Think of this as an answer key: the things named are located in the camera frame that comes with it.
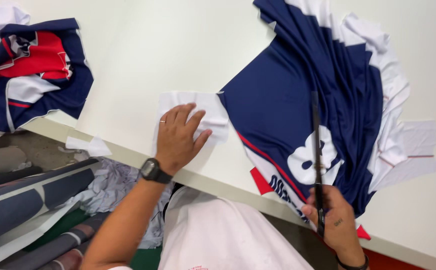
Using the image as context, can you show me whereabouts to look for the person's right hand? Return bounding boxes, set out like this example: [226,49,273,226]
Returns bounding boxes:
[301,184,365,260]

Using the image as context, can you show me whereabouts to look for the dark fabric roll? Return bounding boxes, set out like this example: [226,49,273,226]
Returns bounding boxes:
[0,212,111,270]

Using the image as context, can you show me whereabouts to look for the white fabric offcut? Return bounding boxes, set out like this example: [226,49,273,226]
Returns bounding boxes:
[151,91,231,157]

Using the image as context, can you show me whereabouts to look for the grey-blue printed paper roll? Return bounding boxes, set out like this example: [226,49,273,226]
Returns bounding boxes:
[0,157,101,249]

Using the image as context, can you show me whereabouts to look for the black-handled fabric scissors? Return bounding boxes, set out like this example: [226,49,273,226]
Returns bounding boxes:
[311,91,326,238]

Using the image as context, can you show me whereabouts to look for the pile of navy red fabric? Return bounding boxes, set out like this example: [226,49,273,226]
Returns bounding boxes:
[0,4,94,143]

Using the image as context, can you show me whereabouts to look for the navy printed jersey fabric sheet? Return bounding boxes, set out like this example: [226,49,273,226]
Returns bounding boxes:
[217,0,436,241]

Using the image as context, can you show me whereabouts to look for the black digital wristwatch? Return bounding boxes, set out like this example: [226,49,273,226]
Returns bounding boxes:
[140,157,174,185]

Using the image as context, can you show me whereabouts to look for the black wrist bracelet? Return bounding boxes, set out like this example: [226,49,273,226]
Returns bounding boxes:
[335,254,370,270]

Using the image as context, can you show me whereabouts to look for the beige cardboard tube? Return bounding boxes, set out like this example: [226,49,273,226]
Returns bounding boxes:
[0,146,28,180]

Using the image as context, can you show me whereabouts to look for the heap of crumpled white scraps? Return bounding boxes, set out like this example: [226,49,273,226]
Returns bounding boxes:
[65,157,174,250]

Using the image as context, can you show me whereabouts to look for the small white fabric scrap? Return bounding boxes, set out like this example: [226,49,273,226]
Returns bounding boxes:
[65,136,112,158]

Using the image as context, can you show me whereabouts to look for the person's left hand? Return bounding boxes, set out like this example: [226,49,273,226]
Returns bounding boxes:
[155,103,213,176]

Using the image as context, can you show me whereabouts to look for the person's white shirt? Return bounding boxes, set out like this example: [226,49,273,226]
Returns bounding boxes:
[158,185,315,270]

